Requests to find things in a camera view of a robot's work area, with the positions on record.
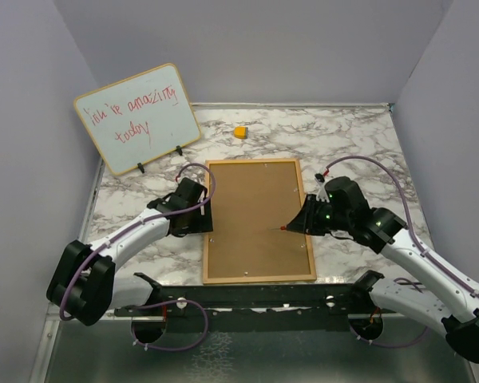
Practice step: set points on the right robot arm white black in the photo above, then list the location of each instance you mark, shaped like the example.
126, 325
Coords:
450, 306

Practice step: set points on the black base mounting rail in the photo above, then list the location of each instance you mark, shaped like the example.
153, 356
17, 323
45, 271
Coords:
275, 307

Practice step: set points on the yellow picture frame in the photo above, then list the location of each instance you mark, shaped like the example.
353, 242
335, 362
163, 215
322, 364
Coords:
252, 196

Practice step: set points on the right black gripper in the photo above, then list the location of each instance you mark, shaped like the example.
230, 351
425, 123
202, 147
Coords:
305, 222

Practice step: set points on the yellow grey eraser block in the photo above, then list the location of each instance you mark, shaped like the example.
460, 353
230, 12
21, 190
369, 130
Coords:
240, 132

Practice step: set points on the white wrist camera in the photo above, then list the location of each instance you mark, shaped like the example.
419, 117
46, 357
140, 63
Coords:
321, 195
203, 207

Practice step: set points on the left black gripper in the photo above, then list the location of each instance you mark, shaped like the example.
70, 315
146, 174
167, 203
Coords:
203, 223

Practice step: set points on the small whiteboard yellow rim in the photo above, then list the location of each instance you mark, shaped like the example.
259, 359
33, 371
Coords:
139, 119

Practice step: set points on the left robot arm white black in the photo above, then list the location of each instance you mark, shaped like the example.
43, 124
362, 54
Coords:
84, 284

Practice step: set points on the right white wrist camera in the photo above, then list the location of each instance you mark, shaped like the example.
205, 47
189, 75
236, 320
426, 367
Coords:
321, 195

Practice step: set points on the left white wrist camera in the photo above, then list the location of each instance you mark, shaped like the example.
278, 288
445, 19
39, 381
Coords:
203, 207

